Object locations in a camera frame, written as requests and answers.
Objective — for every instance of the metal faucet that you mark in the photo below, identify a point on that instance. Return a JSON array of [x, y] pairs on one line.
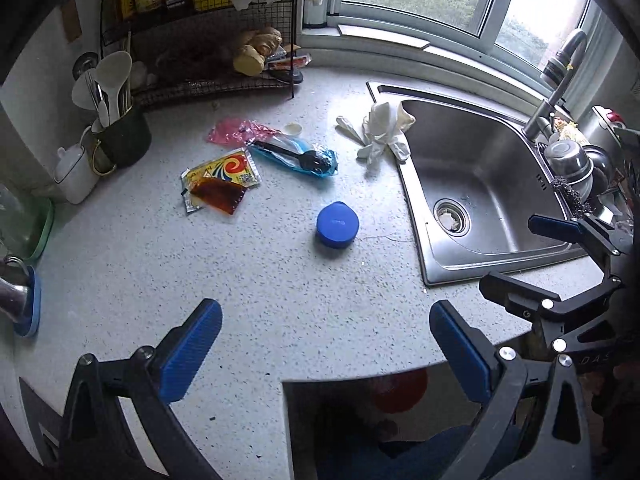
[[555, 67]]

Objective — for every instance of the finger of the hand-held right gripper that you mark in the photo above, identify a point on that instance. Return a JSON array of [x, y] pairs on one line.
[[520, 295], [555, 227]]

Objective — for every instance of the white plastic spoon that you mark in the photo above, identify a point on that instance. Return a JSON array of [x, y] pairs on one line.
[[293, 128]]

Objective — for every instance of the white rice paddle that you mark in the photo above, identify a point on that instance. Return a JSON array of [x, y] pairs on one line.
[[115, 72]]

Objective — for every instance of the cream rubber glove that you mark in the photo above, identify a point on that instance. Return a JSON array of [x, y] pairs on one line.
[[404, 120]]

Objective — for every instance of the stainless steel bowl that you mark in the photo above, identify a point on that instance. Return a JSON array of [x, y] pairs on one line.
[[600, 160], [567, 160]]

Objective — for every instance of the ginger root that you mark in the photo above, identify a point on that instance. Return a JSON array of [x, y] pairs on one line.
[[250, 52]]

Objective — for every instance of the wooden chopsticks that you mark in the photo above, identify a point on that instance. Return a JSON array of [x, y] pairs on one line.
[[127, 85]]

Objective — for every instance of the pink plastic wrapper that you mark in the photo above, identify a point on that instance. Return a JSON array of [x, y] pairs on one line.
[[230, 131]]

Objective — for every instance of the red plastic bucket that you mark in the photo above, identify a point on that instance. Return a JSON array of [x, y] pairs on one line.
[[400, 390]]

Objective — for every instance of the round metal strainer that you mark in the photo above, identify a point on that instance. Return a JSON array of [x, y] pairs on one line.
[[86, 65]]

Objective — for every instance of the brown wall tag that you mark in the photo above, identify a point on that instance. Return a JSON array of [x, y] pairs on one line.
[[71, 20]]

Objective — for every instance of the stainless steel sink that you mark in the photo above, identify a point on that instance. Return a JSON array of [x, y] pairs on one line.
[[475, 170]]

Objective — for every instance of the green rimmed container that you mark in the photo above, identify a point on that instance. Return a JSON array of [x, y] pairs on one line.
[[30, 230]]

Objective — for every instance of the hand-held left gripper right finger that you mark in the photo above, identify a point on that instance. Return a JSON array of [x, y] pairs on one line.
[[460, 350]]

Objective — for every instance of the sink drain strainer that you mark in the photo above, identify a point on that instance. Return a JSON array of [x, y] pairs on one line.
[[452, 216]]

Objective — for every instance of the white cup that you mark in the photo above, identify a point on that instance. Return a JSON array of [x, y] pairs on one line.
[[315, 15]]

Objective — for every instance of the red yellow swirl packet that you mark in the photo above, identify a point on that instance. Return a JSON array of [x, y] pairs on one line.
[[232, 167]]

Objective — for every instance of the white seasoning jar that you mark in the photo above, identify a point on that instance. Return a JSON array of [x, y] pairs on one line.
[[75, 170]]

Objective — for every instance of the black plastic spoon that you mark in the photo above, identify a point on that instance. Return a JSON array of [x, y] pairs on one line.
[[315, 159]]

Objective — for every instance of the shiny metal object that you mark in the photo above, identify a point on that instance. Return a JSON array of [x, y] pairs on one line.
[[10, 295]]

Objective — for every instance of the dark steel wool scrubber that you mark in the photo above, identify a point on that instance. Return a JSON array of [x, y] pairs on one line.
[[567, 192]]

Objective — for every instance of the blue plastic wrapper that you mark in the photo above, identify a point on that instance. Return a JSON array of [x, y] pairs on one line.
[[300, 146]]

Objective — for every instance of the blue round lid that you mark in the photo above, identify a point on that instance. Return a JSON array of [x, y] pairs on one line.
[[337, 222]]

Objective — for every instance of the red sauce packet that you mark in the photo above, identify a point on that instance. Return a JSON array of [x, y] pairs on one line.
[[287, 62]]

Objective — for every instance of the dark utensil holder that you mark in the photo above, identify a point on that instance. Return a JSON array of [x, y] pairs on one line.
[[127, 137]]

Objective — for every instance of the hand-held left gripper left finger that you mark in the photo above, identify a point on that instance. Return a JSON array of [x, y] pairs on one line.
[[192, 350]]

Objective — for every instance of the white ladle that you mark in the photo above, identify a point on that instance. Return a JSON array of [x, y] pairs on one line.
[[82, 92]]

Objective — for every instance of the black round lid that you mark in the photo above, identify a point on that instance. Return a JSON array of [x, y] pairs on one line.
[[290, 77]]

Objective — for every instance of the white window frame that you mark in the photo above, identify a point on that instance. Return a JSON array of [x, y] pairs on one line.
[[415, 57]]

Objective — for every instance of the garlic bulb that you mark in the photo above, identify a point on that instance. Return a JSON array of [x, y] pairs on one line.
[[140, 70]]

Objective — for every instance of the red capped bottle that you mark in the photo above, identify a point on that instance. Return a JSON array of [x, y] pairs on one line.
[[610, 117]]

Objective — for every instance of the brown sauce packet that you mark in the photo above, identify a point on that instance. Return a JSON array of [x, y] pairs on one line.
[[217, 195]]

